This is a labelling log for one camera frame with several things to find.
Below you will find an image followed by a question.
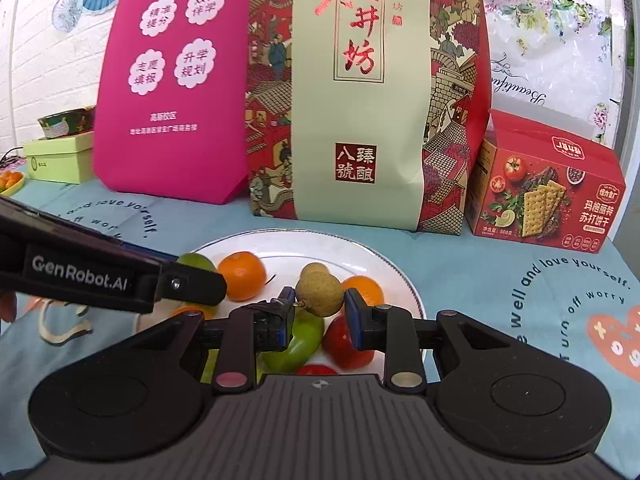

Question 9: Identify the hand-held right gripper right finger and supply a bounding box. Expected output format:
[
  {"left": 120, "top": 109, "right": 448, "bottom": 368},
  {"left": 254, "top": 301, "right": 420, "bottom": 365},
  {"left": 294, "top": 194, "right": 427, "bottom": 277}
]
[{"left": 344, "top": 287, "right": 531, "bottom": 391}]

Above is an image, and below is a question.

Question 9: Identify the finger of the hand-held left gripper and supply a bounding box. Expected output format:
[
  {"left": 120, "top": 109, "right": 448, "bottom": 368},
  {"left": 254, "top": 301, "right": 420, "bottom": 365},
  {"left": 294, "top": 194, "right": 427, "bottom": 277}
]
[{"left": 154, "top": 262, "right": 229, "bottom": 308}]

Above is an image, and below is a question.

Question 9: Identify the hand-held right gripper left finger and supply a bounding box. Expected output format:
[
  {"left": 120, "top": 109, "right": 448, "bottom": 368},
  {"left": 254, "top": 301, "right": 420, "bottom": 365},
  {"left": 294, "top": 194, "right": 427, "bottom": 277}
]
[{"left": 125, "top": 285, "right": 297, "bottom": 395}]

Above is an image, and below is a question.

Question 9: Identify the small round green fruit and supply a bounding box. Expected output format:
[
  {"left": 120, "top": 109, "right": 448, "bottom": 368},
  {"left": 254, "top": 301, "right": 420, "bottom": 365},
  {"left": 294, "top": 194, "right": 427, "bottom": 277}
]
[{"left": 177, "top": 252, "right": 221, "bottom": 276}]

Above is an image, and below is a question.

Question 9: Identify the orange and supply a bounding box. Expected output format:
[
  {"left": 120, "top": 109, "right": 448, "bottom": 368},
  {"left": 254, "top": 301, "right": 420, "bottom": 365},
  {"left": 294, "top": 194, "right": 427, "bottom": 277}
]
[
  {"left": 217, "top": 251, "right": 267, "bottom": 302},
  {"left": 341, "top": 275, "right": 385, "bottom": 313},
  {"left": 170, "top": 304, "right": 218, "bottom": 321}
]

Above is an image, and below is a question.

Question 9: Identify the red tomato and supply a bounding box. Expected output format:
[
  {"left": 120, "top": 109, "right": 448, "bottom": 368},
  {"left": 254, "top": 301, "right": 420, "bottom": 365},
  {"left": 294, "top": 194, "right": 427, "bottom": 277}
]
[{"left": 321, "top": 316, "right": 376, "bottom": 372}]

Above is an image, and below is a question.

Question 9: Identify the green pepper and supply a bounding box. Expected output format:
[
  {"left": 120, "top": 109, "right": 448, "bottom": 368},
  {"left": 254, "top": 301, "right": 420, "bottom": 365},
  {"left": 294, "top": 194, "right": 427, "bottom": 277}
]
[{"left": 260, "top": 307, "right": 325, "bottom": 373}]

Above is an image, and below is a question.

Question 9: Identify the brown longan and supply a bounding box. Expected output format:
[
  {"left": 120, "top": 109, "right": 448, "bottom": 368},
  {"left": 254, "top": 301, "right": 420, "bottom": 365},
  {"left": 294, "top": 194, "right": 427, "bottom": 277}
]
[
  {"left": 299, "top": 261, "right": 331, "bottom": 281},
  {"left": 295, "top": 271, "right": 346, "bottom": 317}
]

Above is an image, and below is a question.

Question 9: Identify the white plate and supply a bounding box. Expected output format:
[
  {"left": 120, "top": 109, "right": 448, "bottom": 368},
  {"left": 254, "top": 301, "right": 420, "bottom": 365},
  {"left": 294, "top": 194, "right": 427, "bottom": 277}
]
[{"left": 135, "top": 230, "right": 427, "bottom": 378}]

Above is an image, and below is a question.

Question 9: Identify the green pear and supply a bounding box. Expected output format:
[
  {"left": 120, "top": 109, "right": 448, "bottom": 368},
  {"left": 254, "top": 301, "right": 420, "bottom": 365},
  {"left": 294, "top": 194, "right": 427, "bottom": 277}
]
[{"left": 200, "top": 347, "right": 221, "bottom": 386}]

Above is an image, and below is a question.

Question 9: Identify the light green box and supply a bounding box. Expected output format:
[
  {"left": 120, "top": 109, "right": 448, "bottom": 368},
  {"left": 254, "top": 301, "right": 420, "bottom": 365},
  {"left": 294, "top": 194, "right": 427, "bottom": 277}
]
[{"left": 22, "top": 130, "right": 96, "bottom": 185}]

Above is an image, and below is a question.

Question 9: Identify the pink fabric bag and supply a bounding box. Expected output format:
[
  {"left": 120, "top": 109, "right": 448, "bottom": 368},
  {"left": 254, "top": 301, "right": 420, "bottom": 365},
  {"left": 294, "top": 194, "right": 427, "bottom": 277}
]
[{"left": 92, "top": 0, "right": 253, "bottom": 206}]

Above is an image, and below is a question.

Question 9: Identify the small patterned green box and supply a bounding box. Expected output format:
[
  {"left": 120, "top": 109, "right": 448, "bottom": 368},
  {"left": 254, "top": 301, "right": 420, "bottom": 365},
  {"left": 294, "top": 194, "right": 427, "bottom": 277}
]
[{"left": 37, "top": 106, "right": 96, "bottom": 139}]

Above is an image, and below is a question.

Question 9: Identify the teal printed tablecloth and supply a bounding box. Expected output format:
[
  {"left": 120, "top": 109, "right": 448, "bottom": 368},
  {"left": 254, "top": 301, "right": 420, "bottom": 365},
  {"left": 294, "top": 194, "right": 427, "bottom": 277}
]
[{"left": 0, "top": 157, "right": 640, "bottom": 466}]

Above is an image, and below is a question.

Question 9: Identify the red and green gift bag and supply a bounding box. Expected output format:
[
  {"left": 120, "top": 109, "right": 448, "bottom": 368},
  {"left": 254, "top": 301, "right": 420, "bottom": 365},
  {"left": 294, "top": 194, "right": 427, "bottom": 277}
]
[{"left": 244, "top": 0, "right": 493, "bottom": 237}]

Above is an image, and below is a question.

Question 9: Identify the red cracker box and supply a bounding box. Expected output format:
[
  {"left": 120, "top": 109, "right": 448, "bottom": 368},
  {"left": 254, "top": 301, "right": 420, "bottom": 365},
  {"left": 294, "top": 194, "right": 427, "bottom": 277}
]
[{"left": 467, "top": 108, "right": 627, "bottom": 247}]

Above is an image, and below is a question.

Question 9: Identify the floral plastic bag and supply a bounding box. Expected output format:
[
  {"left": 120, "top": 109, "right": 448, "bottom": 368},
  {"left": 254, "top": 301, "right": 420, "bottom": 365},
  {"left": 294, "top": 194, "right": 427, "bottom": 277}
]
[{"left": 475, "top": 0, "right": 621, "bottom": 148}]

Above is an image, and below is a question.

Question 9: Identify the white vertical post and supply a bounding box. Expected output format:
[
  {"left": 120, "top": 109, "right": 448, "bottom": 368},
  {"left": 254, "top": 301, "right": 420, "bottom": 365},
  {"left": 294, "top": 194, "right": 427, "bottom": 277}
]
[{"left": 607, "top": 0, "right": 640, "bottom": 171}]

